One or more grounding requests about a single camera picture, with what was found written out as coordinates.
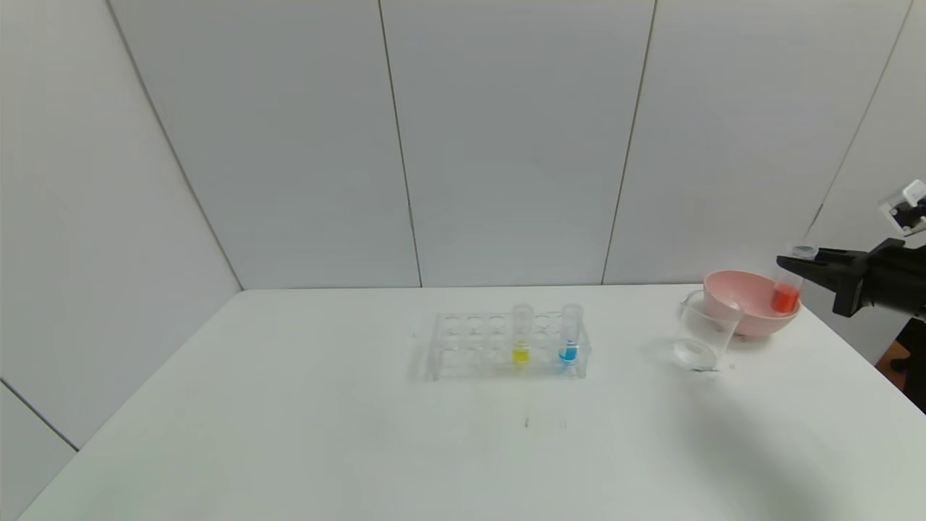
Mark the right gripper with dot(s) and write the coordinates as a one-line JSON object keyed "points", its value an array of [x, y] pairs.
{"points": [[851, 283]]}

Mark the test tube with red pigment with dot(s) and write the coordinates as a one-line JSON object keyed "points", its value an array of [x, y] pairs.
{"points": [[785, 298]]}

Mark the test tube with blue pigment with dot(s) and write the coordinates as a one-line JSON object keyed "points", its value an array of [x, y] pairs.
{"points": [[570, 340]]}

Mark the test tube with yellow pigment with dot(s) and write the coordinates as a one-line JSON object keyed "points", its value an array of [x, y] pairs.
{"points": [[521, 340]]}

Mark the clear plastic test tube rack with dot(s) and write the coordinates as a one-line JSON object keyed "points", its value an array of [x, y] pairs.
{"points": [[470, 347]]}

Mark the pink plastic bowl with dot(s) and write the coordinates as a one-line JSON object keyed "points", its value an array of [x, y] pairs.
{"points": [[752, 300]]}

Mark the clear glass beaker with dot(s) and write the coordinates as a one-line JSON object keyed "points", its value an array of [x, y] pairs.
{"points": [[705, 333]]}

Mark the black object beside table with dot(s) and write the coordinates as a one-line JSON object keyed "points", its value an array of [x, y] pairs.
{"points": [[917, 376]]}

